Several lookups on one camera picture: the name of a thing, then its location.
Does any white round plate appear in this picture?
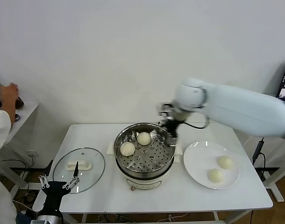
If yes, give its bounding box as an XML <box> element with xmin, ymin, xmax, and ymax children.
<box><xmin>183</xmin><ymin>140</ymin><xmax>240</xmax><ymax>189</ymax></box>

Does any person white garment torso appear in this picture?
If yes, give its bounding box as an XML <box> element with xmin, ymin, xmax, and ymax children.
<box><xmin>0</xmin><ymin>174</ymin><xmax>18</xmax><ymax>224</ymax></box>

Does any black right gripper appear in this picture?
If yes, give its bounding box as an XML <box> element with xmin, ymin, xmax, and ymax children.
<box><xmin>164</xmin><ymin>119</ymin><xmax>181</xmax><ymax>148</ymax></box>

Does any black floor cable loop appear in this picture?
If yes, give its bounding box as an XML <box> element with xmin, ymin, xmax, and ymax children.
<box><xmin>1</xmin><ymin>159</ymin><xmax>30</xmax><ymax>187</ymax></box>

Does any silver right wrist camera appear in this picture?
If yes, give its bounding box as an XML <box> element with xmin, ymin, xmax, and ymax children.
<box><xmin>156</xmin><ymin>103</ymin><xmax>174</xmax><ymax>122</ymax></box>

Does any white side desk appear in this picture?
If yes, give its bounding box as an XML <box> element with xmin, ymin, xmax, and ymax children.
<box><xmin>6</xmin><ymin>101</ymin><xmax>39</xmax><ymax>203</ymax></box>
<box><xmin>261</xmin><ymin>137</ymin><xmax>285</xmax><ymax>203</ymax></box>

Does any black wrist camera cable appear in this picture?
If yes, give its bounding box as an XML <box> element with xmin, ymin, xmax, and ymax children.
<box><xmin>179</xmin><ymin>115</ymin><xmax>210</xmax><ymax>129</ymax></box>

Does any stainless steel steamer basket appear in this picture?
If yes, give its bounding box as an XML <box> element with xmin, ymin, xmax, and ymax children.
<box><xmin>114</xmin><ymin>123</ymin><xmax>176</xmax><ymax>172</ymax></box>

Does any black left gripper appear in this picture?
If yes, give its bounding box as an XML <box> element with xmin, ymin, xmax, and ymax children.
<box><xmin>38</xmin><ymin>160</ymin><xmax>81</xmax><ymax>212</ymax></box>

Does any steel steamer pot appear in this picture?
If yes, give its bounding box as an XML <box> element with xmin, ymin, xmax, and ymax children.
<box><xmin>107</xmin><ymin>141</ymin><xmax>182</xmax><ymax>192</ymax></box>

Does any white steamed baozi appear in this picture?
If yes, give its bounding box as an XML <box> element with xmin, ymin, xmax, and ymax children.
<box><xmin>207</xmin><ymin>168</ymin><xmax>224</xmax><ymax>184</ymax></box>
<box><xmin>136</xmin><ymin>131</ymin><xmax>151</xmax><ymax>145</ymax></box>
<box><xmin>216</xmin><ymin>155</ymin><xmax>233</xmax><ymax>169</ymax></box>
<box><xmin>120</xmin><ymin>141</ymin><xmax>136</xmax><ymax>156</ymax></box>

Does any black cable with adapter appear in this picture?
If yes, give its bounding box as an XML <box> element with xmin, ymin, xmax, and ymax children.
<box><xmin>251</xmin><ymin>137</ymin><xmax>267</xmax><ymax>182</ymax></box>

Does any person forearm white sleeve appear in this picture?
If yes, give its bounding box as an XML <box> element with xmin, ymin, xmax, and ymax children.
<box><xmin>0</xmin><ymin>102</ymin><xmax>17</xmax><ymax>150</ymax></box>

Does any glass lid white handle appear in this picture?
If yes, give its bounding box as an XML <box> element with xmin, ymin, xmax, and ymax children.
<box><xmin>52</xmin><ymin>147</ymin><xmax>106</xmax><ymax>195</ymax></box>

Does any person bare hand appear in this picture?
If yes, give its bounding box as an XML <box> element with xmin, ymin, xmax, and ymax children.
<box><xmin>0</xmin><ymin>83</ymin><xmax>19</xmax><ymax>105</ymax></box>

